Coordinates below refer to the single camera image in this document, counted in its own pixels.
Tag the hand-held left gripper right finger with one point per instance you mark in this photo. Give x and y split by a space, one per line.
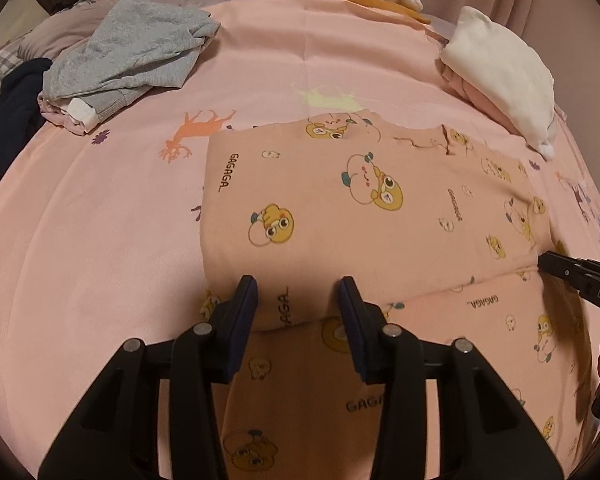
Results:
352 320

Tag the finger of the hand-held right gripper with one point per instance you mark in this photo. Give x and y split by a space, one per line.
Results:
560 266

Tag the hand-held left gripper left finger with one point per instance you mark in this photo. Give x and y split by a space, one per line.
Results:
245 310

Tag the pink cartoon print pajama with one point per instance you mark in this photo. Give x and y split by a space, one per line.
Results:
330 210

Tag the pink animal print bedsheet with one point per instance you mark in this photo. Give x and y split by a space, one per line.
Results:
130 235

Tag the pink folded garment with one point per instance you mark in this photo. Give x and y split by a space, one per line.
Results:
475 95

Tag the white folded garment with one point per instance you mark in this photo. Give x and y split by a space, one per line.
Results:
500 70

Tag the pink garment with white cuff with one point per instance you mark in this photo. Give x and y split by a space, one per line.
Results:
80 115

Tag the grey garment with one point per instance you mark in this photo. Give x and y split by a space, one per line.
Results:
130 50

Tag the navy garment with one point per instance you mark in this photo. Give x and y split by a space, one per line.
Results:
10 110

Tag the mauve quilt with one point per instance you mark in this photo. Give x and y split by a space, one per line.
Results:
45 40

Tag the beige and brown pillow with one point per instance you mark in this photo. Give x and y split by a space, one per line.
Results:
15 15

